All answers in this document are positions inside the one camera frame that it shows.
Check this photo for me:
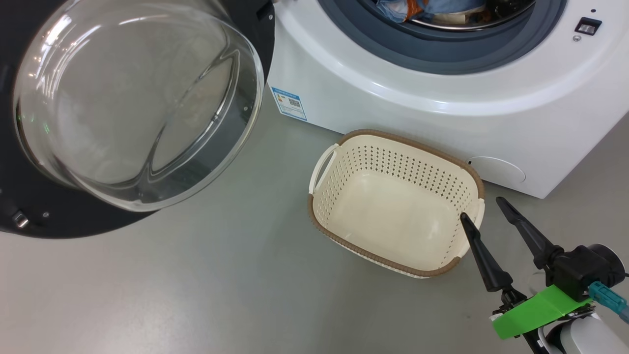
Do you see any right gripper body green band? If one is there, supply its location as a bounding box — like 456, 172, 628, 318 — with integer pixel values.
491, 284, 595, 341

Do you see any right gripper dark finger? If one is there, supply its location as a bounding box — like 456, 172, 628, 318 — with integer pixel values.
495, 197, 564, 270
459, 212, 514, 293

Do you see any small blue and white garment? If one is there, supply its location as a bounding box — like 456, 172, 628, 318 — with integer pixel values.
423, 0, 487, 25

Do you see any black round glass washer door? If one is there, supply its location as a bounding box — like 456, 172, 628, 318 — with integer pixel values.
0, 0, 276, 240

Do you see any cream perforated laundry basket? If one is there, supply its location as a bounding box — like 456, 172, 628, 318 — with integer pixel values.
308, 129, 486, 279

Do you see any white front-load washing machine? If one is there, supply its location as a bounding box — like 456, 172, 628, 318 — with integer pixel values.
265, 0, 629, 200

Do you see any grey rubber door gasket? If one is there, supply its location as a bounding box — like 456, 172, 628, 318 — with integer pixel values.
317, 0, 568, 75

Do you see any black door latch socket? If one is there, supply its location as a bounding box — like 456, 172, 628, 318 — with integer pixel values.
575, 17, 602, 36

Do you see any round white filter cover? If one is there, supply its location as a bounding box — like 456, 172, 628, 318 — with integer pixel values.
467, 156, 526, 185

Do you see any steel washer drum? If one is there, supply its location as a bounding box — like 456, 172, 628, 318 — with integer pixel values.
364, 0, 536, 32

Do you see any blue energy label sticker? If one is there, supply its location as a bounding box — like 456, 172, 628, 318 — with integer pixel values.
271, 87, 308, 122

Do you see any teal right camera connector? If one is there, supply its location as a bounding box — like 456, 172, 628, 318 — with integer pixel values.
588, 281, 629, 323

